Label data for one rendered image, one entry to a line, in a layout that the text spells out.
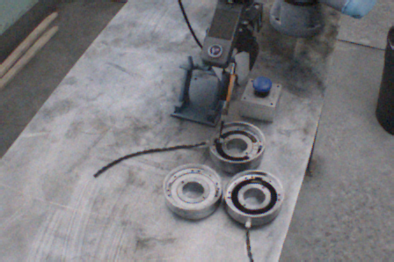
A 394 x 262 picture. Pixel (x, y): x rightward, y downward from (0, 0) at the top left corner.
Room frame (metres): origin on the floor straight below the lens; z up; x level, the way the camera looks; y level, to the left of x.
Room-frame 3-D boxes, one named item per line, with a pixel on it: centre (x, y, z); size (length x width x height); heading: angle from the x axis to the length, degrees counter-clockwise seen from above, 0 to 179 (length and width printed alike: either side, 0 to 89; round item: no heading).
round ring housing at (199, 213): (0.54, 0.06, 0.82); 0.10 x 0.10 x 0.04
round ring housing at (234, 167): (0.64, -0.02, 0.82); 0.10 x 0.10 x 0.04
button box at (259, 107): (0.78, -0.08, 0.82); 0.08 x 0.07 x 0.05; 162
